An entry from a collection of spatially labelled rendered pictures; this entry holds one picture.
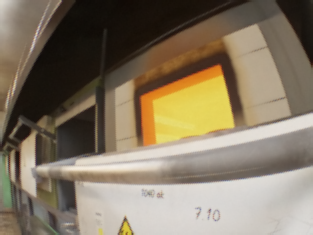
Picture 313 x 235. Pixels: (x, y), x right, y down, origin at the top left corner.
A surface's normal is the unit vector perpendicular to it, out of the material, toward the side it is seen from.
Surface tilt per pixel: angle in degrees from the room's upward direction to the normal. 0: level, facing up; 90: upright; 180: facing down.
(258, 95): 90
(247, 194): 90
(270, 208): 90
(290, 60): 90
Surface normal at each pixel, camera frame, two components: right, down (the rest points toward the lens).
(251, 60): -0.62, -0.16
